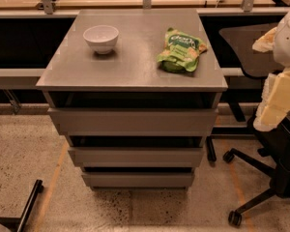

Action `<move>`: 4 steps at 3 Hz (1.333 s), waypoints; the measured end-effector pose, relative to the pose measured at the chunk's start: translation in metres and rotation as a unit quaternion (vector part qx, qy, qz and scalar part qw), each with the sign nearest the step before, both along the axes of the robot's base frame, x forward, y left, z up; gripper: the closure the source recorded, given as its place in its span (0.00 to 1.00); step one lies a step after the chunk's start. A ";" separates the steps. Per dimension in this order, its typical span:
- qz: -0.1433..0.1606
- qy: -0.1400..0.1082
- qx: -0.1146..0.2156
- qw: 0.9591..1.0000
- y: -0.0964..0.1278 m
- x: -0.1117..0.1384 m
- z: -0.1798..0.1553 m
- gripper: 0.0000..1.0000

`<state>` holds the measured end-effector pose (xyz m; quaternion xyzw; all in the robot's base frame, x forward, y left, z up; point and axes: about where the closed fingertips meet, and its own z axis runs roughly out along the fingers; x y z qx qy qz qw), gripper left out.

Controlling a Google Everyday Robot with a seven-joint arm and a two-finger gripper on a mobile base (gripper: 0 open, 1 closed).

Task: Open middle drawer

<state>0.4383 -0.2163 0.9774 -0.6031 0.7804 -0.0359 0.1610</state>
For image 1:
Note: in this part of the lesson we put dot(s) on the grey drawer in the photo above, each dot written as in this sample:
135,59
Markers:
133,121
143,180
135,157

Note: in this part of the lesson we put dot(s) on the grey drawer cabinet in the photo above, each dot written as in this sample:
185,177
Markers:
130,77

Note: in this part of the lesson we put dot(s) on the grey bottom drawer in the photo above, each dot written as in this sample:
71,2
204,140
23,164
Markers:
143,180

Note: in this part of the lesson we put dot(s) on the green snack bag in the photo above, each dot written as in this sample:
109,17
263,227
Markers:
181,52

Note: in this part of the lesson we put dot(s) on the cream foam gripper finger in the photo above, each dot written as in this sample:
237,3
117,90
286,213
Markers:
275,102
266,42

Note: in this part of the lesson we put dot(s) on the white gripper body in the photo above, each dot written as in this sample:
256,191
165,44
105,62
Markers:
288,43

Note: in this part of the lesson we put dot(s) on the white ceramic bowl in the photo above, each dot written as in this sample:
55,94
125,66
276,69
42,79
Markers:
101,38

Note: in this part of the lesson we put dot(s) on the grey top drawer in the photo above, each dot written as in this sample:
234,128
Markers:
133,121

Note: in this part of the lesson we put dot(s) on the black office chair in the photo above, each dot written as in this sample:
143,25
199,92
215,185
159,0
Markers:
276,143

